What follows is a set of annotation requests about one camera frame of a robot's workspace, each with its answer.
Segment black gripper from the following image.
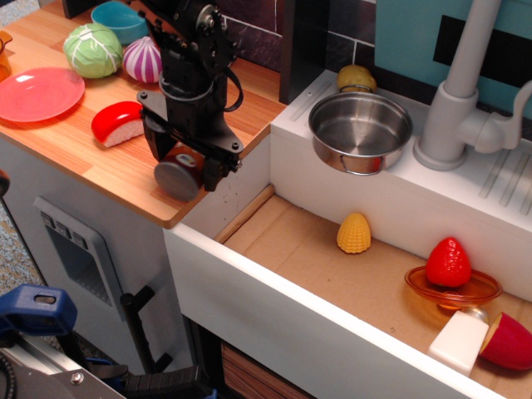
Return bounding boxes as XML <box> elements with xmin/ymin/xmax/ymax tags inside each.
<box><xmin>137</xmin><ymin>72</ymin><xmax>244</xmax><ymax>192</ymax></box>

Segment orange beans toy can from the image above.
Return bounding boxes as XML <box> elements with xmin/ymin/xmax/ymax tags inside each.
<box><xmin>154</xmin><ymin>141</ymin><xmax>204</xmax><ymax>202</ymax></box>

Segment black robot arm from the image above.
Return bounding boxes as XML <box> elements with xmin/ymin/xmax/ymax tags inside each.
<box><xmin>131</xmin><ymin>1</ymin><xmax>244</xmax><ymax>202</ymax></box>

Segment stainless steel pot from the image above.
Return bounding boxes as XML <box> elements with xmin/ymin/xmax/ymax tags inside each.
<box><xmin>308</xmin><ymin>92</ymin><xmax>413</xmax><ymax>176</ymax></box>

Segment red toy sushi piece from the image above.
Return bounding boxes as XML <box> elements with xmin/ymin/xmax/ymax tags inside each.
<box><xmin>91</xmin><ymin>101</ymin><xmax>144</xmax><ymax>148</ymax></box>

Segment wooden dowel strip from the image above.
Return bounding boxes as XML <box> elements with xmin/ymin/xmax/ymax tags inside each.
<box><xmin>214</xmin><ymin>184</ymin><xmax>275</xmax><ymax>244</ymax></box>

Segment purple striped toy onion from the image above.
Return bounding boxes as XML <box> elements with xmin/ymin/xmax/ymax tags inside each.
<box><xmin>123</xmin><ymin>37</ymin><xmax>162</xmax><ymax>83</ymax></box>

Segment green toy cabbage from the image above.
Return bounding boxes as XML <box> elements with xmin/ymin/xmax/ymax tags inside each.
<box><xmin>63</xmin><ymin>22</ymin><xmax>123</xmax><ymax>79</ymax></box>

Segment grey toy oven panel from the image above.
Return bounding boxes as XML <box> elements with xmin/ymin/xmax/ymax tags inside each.
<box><xmin>33</xmin><ymin>196</ymin><xmax>125</xmax><ymax>321</ymax></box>

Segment teal plastic bowl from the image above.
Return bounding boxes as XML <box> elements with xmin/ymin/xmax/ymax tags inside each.
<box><xmin>91</xmin><ymin>1</ymin><xmax>148</xmax><ymax>45</ymax></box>

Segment pink plastic plate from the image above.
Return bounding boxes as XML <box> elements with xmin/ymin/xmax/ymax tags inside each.
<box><xmin>1</xmin><ymin>67</ymin><xmax>85</xmax><ymax>122</ymax></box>

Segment yellow toy potato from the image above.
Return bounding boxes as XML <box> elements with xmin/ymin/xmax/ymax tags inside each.
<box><xmin>337</xmin><ymin>65</ymin><xmax>377</xmax><ymax>93</ymax></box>

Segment yellow toy corn piece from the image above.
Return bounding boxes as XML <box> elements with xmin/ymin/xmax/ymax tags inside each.
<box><xmin>337</xmin><ymin>213</ymin><xmax>372</xmax><ymax>254</ymax></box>

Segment orange transparent cup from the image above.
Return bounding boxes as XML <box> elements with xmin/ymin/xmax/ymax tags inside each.
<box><xmin>0</xmin><ymin>31</ymin><xmax>12</xmax><ymax>81</ymax></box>

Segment blue clamp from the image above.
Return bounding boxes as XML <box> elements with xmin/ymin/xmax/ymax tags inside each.
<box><xmin>1</xmin><ymin>283</ymin><xmax>77</xmax><ymax>337</ymax></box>

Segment wooden drawer front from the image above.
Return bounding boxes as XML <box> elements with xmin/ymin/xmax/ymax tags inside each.
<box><xmin>221</xmin><ymin>342</ymin><xmax>313</xmax><ymax>398</ymax></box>

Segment grey toy faucet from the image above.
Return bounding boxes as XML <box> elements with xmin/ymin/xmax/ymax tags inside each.
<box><xmin>413</xmin><ymin>1</ymin><xmax>531</xmax><ymax>171</ymax></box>

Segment red toy strawberry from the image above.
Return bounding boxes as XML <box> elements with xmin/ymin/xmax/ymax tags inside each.
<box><xmin>425</xmin><ymin>237</ymin><xmax>472</xmax><ymax>288</ymax></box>

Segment orange transparent dish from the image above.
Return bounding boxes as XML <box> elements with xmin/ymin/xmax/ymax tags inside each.
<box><xmin>404</xmin><ymin>267</ymin><xmax>503</xmax><ymax>309</ymax></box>

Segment white salt shaker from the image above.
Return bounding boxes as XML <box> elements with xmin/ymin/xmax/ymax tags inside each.
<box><xmin>428</xmin><ymin>307</ymin><xmax>490</xmax><ymax>377</ymax></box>

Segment red toy half apple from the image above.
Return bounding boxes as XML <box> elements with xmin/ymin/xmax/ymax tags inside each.
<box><xmin>479</xmin><ymin>313</ymin><xmax>531</xmax><ymax>371</ymax></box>

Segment black oven door handle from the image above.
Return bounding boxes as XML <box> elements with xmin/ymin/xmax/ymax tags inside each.
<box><xmin>120</xmin><ymin>285</ymin><xmax>172</xmax><ymax>374</ymax></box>

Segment aluminium frame mount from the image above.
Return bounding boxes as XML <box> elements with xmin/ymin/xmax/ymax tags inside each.
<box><xmin>1</xmin><ymin>335</ymin><xmax>122</xmax><ymax>398</ymax></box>

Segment black cable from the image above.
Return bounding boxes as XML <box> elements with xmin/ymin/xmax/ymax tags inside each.
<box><xmin>0</xmin><ymin>352</ymin><xmax>17</xmax><ymax>399</ymax></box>

